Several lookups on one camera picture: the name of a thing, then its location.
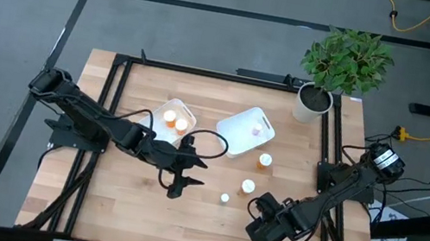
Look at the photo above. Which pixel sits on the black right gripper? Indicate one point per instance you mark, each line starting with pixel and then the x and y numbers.
pixel 269 228

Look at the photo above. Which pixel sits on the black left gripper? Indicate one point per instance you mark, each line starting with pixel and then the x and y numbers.
pixel 179 163

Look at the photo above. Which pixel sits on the small green pill bottle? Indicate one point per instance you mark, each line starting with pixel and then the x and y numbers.
pixel 225 198

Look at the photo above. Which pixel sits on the orange pill bottle white cap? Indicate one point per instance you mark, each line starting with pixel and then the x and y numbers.
pixel 169 116
pixel 265 159
pixel 181 125
pixel 248 186

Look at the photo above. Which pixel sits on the small pill bottle white cap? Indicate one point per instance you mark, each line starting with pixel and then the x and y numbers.
pixel 257 128

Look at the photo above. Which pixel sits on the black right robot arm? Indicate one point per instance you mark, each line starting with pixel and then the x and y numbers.
pixel 339 189

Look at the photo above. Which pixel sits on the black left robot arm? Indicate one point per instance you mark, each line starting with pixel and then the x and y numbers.
pixel 85 109

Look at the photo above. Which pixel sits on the white plastic bin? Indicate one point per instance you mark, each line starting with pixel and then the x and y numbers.
pixel 157 126
pixel 238 135

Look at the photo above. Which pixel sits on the white plant pot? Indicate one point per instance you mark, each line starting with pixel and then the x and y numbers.
pixel 303 113

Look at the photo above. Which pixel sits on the black floor bar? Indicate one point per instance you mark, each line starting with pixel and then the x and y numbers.
pixel 412 224

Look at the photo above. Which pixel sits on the green leafy plant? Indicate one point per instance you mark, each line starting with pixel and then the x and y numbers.
pixel 347 59

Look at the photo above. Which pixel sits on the black aluminium table frame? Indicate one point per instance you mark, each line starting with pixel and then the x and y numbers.
pixel 205 73

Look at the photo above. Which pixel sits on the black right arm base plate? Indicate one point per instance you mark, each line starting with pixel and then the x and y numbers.
pixel 364 194

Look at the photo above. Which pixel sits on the black bar mount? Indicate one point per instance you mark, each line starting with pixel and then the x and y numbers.
pixel 266 76

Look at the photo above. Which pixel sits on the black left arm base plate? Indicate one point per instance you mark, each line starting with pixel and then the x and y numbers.
pixel 63 139

